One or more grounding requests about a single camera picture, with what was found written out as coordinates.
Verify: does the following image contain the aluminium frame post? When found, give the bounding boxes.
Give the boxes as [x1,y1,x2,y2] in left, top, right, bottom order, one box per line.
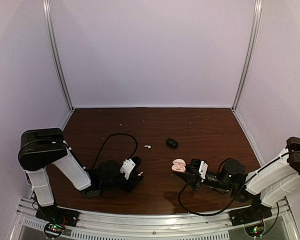
[231,0,263,112]
[42,0,74,112]

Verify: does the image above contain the front aluminium rail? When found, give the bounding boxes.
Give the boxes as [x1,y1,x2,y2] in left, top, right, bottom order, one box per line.
[8,198,300,240]

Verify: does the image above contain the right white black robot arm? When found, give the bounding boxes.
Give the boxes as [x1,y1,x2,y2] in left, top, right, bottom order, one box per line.
[171,136,300,221]

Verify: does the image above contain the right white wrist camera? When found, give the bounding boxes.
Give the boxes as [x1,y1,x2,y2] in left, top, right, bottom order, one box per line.
[198,160,208,182]

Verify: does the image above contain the right black braided cable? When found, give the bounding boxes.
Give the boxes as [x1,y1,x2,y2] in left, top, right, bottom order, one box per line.
[177,184,236,217]

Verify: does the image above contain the round white case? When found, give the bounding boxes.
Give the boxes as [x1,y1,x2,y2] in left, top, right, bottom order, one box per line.
[171,158,187,173]

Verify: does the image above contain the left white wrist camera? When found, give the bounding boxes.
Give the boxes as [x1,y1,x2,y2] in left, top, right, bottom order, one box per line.
[119,158,136,180]

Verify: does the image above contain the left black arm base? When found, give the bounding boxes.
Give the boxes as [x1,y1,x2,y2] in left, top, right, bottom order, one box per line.
[35,205,80,227]

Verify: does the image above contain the black earbud charging case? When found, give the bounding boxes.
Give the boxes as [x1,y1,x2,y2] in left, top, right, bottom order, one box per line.
[165,138,179,148]

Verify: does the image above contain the right aluminium frame post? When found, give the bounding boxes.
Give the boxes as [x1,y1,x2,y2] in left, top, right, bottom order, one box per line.
[231,0,263,112]

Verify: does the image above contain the left aluminium frame post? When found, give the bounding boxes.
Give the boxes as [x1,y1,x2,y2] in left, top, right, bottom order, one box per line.
[42,0,74,112]

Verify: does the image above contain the left black braided cable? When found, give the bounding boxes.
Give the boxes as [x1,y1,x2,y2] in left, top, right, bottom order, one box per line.
[89,133,138,171]

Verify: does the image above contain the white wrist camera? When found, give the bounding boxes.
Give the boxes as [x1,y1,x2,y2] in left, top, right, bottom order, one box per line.
[119,158,136,180]
[198,160,208,182]

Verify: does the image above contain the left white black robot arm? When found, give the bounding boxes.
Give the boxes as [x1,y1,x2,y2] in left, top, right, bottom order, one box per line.
[17,128,144,222]

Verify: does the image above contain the black braided cable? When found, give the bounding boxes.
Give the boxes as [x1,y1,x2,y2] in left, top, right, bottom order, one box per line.
[89,133,138,171]
[177,184,236,217]

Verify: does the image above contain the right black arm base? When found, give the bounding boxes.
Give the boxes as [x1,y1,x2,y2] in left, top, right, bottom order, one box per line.
[228,197,272,227]

